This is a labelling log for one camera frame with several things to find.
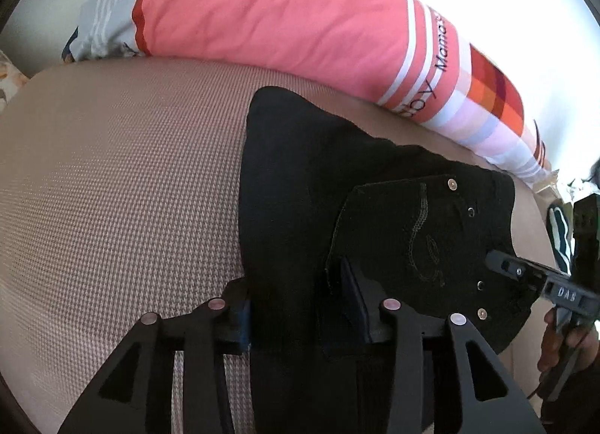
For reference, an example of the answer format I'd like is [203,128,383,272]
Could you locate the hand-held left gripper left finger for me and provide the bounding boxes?
[58,279,254,434]

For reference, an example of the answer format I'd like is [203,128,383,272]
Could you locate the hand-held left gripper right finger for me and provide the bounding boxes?
[340,257,547,434]

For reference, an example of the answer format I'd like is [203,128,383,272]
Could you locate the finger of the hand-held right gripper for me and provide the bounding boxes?
[485,250,570,291]

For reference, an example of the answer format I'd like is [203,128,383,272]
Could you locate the black pants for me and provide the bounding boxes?
[238,86,535,434]

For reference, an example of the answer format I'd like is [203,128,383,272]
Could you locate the person's right forearm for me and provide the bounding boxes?
[539,366,600,434]

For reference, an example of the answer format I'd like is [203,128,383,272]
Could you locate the person's right hand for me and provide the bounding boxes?
[537,308,600,371]

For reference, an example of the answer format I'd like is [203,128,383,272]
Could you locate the dark green striped cloth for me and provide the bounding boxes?
[547,203,573,275]

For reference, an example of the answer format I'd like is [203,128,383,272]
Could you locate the pink striped bolster pillow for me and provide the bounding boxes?
[60,0,554,191]

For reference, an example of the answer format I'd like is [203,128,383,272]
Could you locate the floral cloth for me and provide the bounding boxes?
[0,50,30,109]

